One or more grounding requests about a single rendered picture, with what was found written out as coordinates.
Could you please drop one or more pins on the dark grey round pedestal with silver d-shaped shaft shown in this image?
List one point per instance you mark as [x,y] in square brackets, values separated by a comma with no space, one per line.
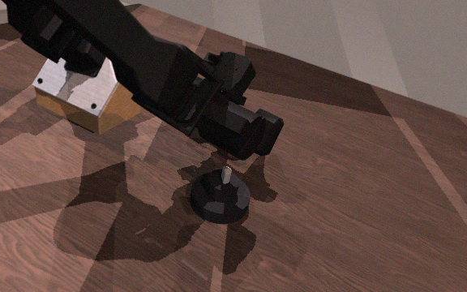
[220,196]

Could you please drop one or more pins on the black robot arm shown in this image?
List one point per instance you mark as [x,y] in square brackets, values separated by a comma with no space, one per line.
[158,72]

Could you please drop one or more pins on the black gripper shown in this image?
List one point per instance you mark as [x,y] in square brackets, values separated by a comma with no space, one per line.
[273,128]

